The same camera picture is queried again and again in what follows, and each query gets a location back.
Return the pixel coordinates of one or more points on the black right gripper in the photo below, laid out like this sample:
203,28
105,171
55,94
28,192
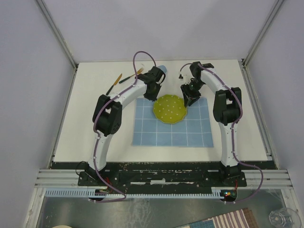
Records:
188,97

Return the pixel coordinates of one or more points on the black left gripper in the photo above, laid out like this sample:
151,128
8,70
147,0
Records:
154,97

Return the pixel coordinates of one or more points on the orange fork green handle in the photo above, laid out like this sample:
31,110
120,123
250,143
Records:
127,78

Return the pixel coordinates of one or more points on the green dotted plate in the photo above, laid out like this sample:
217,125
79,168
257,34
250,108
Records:
169,109

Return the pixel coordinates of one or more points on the blue cup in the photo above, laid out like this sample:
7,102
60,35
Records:
162,68

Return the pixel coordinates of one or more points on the blue checked cloth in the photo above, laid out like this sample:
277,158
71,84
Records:
193,131

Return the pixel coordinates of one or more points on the orange knife green handle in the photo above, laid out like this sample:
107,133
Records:
115,83

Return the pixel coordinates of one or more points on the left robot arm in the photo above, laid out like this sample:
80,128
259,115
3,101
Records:
107,117

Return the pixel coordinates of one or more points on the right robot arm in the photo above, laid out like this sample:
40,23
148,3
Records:
227,111

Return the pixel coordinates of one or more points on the striped folded cloth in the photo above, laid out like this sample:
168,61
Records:
242,218

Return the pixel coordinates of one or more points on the clear glass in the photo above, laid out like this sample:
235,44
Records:
285,218

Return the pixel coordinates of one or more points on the cream round object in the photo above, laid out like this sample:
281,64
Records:
62,226

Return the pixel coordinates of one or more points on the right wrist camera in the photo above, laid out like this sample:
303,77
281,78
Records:
183,77

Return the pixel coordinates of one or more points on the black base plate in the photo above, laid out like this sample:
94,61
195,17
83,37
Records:
196,174

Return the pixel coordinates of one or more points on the aluminium frame rail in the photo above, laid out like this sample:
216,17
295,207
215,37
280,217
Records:
275,9

